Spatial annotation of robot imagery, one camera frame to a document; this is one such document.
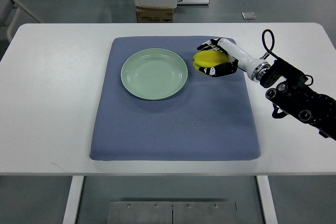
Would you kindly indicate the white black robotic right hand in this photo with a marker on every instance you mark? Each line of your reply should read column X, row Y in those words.
column 239, row 59

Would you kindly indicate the yellow starfruit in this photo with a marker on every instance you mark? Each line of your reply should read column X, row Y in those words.
column 209, row 58

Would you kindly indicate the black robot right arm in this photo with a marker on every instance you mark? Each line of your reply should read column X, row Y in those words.
column 291, row 95

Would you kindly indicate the small grey floor plate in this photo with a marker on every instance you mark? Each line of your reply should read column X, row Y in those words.
column 248, row 15

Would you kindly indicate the light green plate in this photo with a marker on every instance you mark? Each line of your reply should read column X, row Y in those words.
column 154, row 74

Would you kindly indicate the blue textured mat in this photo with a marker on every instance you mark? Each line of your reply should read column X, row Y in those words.
column 209, row 119

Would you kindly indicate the cardboard box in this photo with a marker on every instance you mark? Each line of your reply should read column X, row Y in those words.
column 154, row 15

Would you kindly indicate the white table leg right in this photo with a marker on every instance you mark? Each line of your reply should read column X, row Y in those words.
column 266, row 200

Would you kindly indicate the white table leg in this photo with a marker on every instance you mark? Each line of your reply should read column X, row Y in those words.
column 73, row 201
column 266, row 200

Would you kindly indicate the white table leg left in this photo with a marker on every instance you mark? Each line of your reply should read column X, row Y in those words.
column 73, row 201

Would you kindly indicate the white floor rail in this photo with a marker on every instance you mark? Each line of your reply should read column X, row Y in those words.
column 193, row 2

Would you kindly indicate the white chair frame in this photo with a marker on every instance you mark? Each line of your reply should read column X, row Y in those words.
column 10, row 13

